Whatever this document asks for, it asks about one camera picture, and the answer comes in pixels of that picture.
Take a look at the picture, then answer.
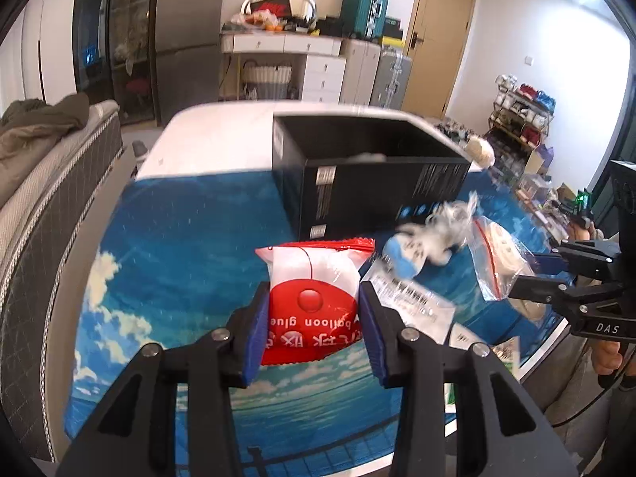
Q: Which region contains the clear zip bag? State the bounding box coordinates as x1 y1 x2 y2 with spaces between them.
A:
467 217 535 302

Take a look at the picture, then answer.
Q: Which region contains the green white medicine packet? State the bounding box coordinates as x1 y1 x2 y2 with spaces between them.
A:
444 323 521 413

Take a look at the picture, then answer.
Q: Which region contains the white cable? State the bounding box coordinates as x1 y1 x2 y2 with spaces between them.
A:
421 190 482 250

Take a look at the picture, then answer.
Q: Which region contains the red white balloon glue bag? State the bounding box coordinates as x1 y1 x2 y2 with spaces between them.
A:
256 238 375 366

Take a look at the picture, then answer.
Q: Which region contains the person's right hand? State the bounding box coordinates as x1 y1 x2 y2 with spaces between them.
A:
591 340 623 376

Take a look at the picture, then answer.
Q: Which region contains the cream fluffy ball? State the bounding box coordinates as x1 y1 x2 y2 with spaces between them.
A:
465 135 496 169

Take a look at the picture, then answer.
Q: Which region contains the shoe rack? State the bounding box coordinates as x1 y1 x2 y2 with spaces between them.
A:
485 74 556 170

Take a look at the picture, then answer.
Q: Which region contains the blue sky table mat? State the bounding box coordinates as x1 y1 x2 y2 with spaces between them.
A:
64 171 564 476

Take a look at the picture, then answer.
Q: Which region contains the grey mattress bed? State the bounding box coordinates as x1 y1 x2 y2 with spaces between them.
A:
1 100 134 464

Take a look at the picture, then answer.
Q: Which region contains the black cardboard box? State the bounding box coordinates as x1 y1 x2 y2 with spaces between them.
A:
271 114 471 240

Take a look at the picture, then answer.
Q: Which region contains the silver suitcase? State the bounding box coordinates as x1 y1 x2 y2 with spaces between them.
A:
370 48 412 110

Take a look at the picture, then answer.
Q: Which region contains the wooden door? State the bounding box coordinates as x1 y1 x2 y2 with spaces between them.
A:
402 0 475 118

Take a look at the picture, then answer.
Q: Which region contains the beige suitcase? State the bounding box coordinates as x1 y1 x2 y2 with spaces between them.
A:
339 39 380 106

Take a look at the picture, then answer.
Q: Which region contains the olive beige blanket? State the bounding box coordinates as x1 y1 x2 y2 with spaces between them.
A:
0 93 89 206

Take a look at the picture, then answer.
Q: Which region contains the white drawer desk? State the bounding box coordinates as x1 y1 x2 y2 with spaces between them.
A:
221 31 345 103

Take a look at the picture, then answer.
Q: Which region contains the teal suitcase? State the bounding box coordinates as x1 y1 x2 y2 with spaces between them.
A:
339 0 388 41

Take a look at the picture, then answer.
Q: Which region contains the white woven basket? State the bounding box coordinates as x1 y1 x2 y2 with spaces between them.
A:
241 65 292 100

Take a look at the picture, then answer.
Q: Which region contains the dark glass cabinet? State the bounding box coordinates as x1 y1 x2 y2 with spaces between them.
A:
72 0 154 124

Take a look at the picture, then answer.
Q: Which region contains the grey refrigerator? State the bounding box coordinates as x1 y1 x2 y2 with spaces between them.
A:
154 0 222 125

